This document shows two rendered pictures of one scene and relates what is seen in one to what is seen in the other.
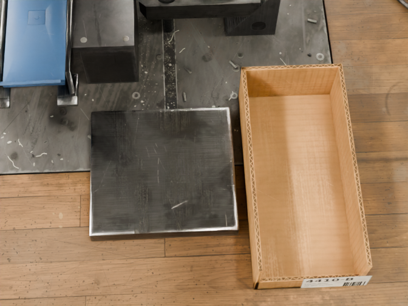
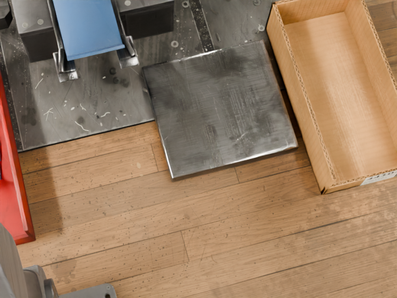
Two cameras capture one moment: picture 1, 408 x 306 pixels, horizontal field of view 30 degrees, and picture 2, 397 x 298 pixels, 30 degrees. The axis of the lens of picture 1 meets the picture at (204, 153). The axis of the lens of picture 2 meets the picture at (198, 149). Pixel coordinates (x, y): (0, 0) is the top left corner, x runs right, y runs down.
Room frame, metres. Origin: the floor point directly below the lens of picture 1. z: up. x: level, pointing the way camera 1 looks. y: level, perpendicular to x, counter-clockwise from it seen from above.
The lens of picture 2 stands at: (0.02, 0.19, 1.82)
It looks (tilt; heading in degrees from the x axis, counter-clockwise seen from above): 71 degrees down; 341
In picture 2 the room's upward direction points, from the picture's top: 8 degrees clockwise
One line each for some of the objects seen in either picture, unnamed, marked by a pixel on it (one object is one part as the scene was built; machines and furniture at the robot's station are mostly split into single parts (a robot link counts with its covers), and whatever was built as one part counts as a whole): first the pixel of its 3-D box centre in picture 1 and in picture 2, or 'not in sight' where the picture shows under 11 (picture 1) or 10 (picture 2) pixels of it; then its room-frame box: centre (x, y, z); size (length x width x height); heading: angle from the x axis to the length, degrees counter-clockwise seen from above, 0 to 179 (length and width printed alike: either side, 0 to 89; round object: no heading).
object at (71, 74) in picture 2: (1, 79); (62, 54); (0.44, 0.24, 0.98); 0.07 x 0.02 x 0.01; 5
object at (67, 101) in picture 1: (68, 77); (123, 40); (0.45, 0.16, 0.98); 0.07 x 0.02 x 0.01; 5
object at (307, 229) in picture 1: (302, 175); (341, 88); (0.36, -0.11, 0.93); 0.25 x 0.13 x 0.08; 5
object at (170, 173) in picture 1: (163, 172); (218, 109); (0.37, 0.05, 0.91); 0.17 x 0.16 x 0.02; 95
